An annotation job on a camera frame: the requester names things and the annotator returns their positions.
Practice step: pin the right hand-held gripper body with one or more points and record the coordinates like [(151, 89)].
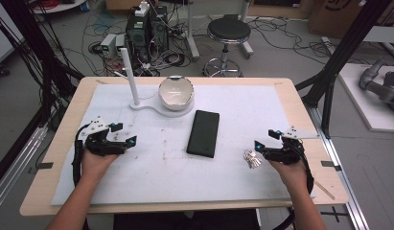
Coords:
[(285, 152)]

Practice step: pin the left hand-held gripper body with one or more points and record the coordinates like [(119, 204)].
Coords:
[(100, 144)]

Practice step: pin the person's left hand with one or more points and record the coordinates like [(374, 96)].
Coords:
[(95, 166)]

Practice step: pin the person's right hand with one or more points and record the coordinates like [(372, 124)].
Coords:
[(290, 175)]

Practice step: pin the white stand with pole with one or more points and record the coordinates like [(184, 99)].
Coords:
[(133, 89)]

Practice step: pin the white table mat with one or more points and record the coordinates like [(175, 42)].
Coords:
[(159, 172)]

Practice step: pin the wooden table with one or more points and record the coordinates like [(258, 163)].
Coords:
[(325, 182)]

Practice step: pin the black smartphone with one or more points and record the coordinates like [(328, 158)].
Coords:
[(203, 133)]

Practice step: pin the white ceramic bowl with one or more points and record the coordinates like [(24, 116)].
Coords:
[(175, 92)]

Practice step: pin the grey power supply box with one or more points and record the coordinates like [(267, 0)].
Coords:
[(108, 44)]

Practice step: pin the white floor board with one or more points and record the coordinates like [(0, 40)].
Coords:
[(364, 105)]

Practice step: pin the black computer tower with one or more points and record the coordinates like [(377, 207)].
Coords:
[(140, 35)]

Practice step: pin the person's dark lap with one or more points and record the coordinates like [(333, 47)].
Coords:
[(185, 222)]

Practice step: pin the white table leg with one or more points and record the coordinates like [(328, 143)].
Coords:
[(245, 38), (192, 35)]

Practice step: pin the black round stool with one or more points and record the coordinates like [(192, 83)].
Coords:
[(229, 30)]

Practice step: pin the white power strip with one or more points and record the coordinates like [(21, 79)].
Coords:
[(142, 9)]

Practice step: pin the brown cardboard box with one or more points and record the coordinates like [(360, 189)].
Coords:
[(338, 16)]

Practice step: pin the aluminium rail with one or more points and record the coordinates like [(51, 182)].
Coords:
[(15, 172), (341, 179)]

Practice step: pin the black frame strut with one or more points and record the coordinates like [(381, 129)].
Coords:
[(344, 48)]

